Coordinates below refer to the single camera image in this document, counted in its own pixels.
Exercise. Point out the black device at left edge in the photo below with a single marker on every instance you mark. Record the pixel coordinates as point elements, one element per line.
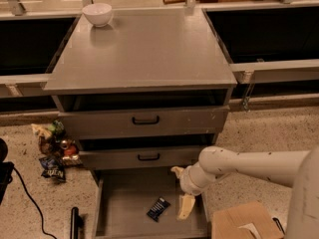
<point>6,169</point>

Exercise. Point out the brown cardboard box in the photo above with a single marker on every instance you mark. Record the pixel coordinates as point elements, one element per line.
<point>246,221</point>

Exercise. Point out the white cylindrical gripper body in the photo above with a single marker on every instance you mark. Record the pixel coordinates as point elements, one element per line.
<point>187,180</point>

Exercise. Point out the right dark bin table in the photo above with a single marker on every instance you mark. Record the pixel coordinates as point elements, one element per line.
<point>273,50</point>

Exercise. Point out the red and silver can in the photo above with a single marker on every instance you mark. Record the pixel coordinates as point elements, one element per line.
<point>70,151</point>

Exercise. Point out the white ceramic bowl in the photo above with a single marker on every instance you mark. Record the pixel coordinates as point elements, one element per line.
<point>98,14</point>

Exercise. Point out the dark blue snack bag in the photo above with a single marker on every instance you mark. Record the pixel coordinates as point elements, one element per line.
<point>52,168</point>

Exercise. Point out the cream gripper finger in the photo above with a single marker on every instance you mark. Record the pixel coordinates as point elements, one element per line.
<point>186,204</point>
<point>178,171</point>

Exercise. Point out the yellow snack bag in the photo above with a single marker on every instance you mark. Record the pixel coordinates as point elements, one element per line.
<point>41,131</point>

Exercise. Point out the grey drawer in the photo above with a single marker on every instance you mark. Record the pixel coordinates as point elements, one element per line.
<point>126,195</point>
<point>141,157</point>
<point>144,122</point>

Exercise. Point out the black cylindrical post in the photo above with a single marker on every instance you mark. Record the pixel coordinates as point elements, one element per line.
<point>76,223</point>

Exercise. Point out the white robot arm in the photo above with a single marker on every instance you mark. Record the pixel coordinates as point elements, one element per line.
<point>298,170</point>

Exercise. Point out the left dark bin table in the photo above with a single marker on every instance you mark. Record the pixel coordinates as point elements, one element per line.
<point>30,47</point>

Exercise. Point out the grey middle drawer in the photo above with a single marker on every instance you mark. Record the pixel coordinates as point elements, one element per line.
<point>141,157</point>

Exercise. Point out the green snack bag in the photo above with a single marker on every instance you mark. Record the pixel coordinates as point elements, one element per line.
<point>56,128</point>

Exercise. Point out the grey top drawer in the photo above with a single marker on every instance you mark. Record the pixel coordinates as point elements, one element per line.
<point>144,122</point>

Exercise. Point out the grey bottom drawer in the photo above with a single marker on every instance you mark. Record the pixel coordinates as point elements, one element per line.
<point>126,195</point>

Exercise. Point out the dark bin table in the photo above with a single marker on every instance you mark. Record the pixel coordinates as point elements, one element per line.
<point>30,47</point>
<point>273,50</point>

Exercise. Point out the wooden stick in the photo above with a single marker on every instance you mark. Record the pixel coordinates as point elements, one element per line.
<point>166,2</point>

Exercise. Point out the dark blue rxbar wrapper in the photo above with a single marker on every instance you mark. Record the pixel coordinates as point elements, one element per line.
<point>158,209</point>

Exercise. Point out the grey drawer cabinet with counter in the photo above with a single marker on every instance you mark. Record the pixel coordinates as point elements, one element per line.
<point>145,59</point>

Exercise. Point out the brown snack bag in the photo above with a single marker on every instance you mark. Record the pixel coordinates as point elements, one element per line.
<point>47,146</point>

